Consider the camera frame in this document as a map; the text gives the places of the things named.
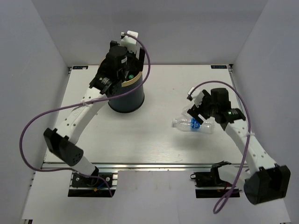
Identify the blue sticker right corner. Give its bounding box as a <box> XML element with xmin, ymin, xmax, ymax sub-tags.
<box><xmin>211</xmin><ymin>65</ymin><xmax>227</xmax><ymax>69</ymax></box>

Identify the blue sticker left corner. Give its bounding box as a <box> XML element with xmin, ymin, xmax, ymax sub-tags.
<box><xmin>72</xmin><ymin>65</ymin><xmax>88</xmax><ymax>70</ymax></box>

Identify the crumpled clear bottle white cap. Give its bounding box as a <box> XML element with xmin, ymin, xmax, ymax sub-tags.
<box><xmin>181</xmin><ymin>105</ymin><xmax>192</xmax><ymax>117</ymax></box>

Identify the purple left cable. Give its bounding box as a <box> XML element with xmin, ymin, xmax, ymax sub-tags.
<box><xmin>19</xmin><ymin>33</ymin><xmax>151</xmax><ymax>196</ymax></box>

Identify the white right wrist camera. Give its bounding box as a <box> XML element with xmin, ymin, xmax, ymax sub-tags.
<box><xmin>187</xmin><ymin>87</ymin><xmax>204</xmax><ymax>107</ymax></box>

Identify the dark bin with gold rim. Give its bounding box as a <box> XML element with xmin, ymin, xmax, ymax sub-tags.
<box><xmin>108</xmin><ymin>56</ymin><xmax>144</xmax><ymax>113</ymax></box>

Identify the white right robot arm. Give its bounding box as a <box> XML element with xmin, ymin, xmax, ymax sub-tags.
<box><xmin>187</xmin><ymin>88</ymin><xmax>291</xmax><ymax>205</ymax></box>

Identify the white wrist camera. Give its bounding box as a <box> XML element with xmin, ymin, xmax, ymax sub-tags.
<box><xmin>120</xmin><ymin>32</ymin><xmax>137</xmax><ymax>54</ymax></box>
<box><xmin>187</xmin><ymin>87</ymin><xmax>204</xmax><ymax>107</ymax></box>

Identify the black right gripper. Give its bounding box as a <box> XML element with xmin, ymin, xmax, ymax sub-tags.
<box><xmin>187</xmin><ymin>90</ymin><xmax>218</xmax><ymax>125</ymax></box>

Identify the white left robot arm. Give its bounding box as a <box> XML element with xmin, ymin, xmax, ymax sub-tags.
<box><xmin>43</xmin><ymin>36</ymin><xmax>146</xmax><ymax>186</ymax></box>

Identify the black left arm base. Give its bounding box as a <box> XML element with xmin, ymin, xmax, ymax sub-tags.
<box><xmin>68</xmin><ymin>172</ymin><xmax>118</xmax><ymax>198</ymax></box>

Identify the clear bottle blue label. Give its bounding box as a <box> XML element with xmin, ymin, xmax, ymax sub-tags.
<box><xmin>172</xmin><ymin>116</ymin><xmax>214</xmax><ymax>134</ymax></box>

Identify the blue sticker corner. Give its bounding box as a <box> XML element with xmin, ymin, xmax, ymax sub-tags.
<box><xmin>211</xmin><ymin>65</ymin><xmax>227</xmax><ymax>69</ymax></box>
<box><xmin>72</xmin><ymin>65</ymin><xmax>88</xmax><ymax>70</ymax></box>

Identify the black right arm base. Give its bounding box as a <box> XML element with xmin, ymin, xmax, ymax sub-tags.
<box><xmin>190</xmin><ymin>161</ymin><xmax>235</xmax><ymax>199</ymax></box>

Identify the aluminium rail front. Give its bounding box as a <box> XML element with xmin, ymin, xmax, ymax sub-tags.
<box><xmin>42</xmin><ymin>162</ymin><xmax>248</xmax><ymax>172</ymax></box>

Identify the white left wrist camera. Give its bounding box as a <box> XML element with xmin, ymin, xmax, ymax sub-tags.
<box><xmin>120</xmin><ymin>32</ymin><xmax>137</xmax><ymax>54</ymax></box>

